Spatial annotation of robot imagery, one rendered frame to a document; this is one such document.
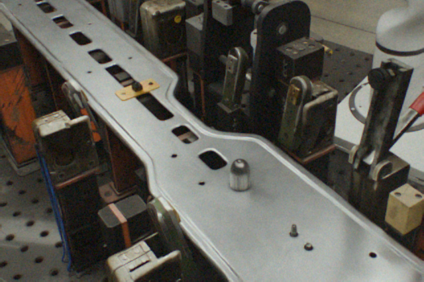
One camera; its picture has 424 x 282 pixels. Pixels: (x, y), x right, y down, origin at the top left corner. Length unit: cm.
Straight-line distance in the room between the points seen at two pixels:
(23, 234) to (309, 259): 71
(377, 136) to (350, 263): 18
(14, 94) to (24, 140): 13
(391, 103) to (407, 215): 15
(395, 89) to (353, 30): 274
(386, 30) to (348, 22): 225
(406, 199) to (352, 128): 67
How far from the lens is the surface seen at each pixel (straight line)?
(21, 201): 141
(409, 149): 143
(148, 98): 114
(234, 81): 106
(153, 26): 127
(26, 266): 127
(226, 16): 107
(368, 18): 367
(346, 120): 149
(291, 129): 98
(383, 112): 83
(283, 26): 102
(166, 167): 95
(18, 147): 147
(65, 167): 105
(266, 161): 95
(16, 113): 142
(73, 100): 99
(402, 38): 137
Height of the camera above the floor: 161
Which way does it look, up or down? 36 degrees down
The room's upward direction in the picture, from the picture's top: 3 degrees counter-clockwise
